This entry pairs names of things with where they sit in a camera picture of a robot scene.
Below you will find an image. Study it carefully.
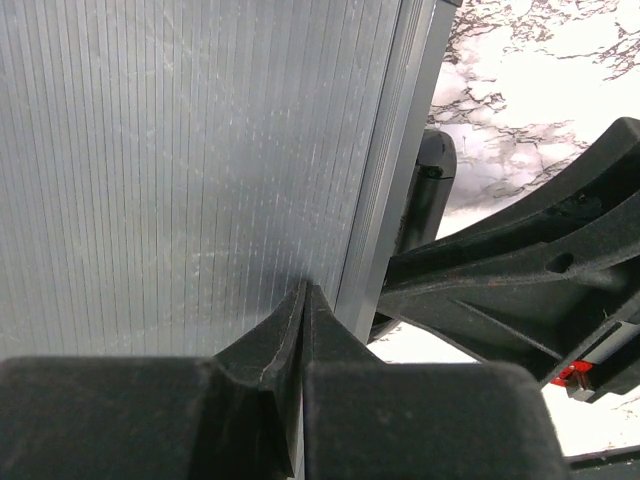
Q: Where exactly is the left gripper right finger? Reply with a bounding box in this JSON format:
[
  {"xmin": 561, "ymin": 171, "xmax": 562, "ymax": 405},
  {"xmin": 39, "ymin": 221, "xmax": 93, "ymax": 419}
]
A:
[{"xmin": 302, "ymin": 286, "xmax": 568, "ymax": 479}]

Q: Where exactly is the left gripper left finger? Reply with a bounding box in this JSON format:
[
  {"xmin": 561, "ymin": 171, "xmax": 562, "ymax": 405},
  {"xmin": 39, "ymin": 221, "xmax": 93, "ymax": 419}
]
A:
[{"xmin": 1, "ymin": 284, "xmax": 306, "ymax": 479}]

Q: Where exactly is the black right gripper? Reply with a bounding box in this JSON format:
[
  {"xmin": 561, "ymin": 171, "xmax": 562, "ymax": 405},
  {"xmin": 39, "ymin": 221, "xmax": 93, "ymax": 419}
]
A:
[{"xmin": 377, "ymin": 117, "xmax": 639, "ymax": 403}]

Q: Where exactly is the black poker set case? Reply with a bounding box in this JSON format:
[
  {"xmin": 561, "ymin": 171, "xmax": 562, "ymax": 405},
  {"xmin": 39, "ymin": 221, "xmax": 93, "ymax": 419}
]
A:
[{"xmin": 1, "ymin": 1, "xmax": 458, "ymax": 357}]

